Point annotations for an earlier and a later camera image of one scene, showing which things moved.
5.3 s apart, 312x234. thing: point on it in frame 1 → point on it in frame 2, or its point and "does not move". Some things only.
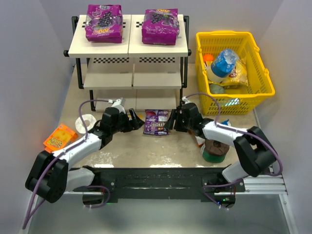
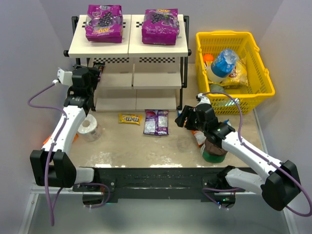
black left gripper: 130,120 → 93,73
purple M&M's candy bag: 155,122 → 101,67
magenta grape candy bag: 104,23 does not move
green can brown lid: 214,151 does not move
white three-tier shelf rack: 136,75 does not move
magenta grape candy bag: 161,26 does not move
